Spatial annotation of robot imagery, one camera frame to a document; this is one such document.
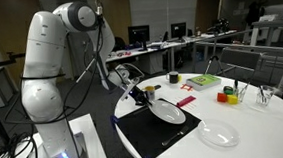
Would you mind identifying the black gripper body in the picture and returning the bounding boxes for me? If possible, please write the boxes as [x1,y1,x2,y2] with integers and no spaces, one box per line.
[130,85,150,108]

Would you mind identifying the white round plate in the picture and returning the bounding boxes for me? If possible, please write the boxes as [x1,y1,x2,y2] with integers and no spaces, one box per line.
[148,97,188,127]
[197,116,240,149]

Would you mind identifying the black placemat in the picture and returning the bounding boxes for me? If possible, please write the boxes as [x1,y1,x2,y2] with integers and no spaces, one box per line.
[114,96,205,158]

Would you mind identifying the silver knife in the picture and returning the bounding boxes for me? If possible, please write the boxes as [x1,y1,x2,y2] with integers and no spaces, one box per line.
[131,104,152,116]

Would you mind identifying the black white mug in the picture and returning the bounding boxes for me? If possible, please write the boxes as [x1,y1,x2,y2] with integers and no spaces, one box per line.
[165,70,180,85]

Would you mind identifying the red marker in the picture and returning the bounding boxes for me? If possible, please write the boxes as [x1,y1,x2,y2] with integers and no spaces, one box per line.
[175,94,198,109]

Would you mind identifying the silver fork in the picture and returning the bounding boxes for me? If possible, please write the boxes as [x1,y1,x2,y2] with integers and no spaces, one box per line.
[160,125,191,147]

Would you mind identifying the long office desk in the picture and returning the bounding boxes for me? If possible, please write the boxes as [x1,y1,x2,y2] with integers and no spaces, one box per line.
[104,30,240,79]

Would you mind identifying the green book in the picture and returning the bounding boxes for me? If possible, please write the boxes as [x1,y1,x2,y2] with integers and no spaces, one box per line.
[185,72,222,93]

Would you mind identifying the black computer monitor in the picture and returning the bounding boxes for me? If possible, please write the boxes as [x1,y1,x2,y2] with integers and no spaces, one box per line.
[170,21,188,43]
[127,24,152,53]

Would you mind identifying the white robot mounting table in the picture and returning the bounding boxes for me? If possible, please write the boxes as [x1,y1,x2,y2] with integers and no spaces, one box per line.
[0,112,111,158]

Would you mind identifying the red cup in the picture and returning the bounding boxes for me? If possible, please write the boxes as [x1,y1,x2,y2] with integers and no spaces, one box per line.
[216,91,228,104]

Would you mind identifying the yellow block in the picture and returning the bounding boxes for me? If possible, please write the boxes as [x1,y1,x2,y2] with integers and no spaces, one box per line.
[226,93,240,106]

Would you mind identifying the clear glass holding pens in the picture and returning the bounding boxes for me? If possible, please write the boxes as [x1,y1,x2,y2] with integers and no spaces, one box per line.
[233,80,251,104]

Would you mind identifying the grey office chair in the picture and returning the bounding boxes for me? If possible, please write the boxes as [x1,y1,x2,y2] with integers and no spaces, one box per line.
[192,27,283,89]

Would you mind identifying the clear glass tumbler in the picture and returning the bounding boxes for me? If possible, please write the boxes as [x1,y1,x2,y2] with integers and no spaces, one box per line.
[255,84,277,108]

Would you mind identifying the white cluttered desk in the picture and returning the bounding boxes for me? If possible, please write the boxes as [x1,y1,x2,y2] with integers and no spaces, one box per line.
[249,18,283,47]

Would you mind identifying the silver wrist camera bar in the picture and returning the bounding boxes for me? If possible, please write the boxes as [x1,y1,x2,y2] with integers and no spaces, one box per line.
[119,86,135,102]

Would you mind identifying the orange square frame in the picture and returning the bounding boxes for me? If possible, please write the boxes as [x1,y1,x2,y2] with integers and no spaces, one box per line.
[180,82,195,93]

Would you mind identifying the robot base plate blue lights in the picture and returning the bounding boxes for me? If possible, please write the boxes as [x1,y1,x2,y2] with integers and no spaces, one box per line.
[24,131,91,158]

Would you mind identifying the round white pedestal table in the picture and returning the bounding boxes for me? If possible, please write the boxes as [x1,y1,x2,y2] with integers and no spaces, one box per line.
[110,66,283,158]

